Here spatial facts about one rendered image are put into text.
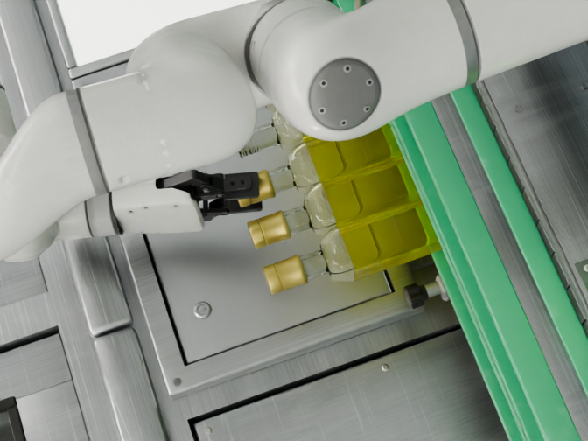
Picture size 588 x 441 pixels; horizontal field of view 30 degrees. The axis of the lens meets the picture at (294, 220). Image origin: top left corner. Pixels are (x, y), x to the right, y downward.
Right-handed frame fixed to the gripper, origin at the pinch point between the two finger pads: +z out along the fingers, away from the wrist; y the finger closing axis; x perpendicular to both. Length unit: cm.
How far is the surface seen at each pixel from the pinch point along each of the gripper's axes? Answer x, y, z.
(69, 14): 34.6, -11.7, -23.8
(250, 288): -7.9, -12.6, -0.7
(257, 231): -5.8, 1.9, 1.5
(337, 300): -10.5, -12.6, 10.1
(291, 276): -11.5, 1.4, 5.0
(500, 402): -27.0, -3.4, 27.4
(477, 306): -18.3, 6.2, 24.8
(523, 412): -30.0, 6.1, 28.1
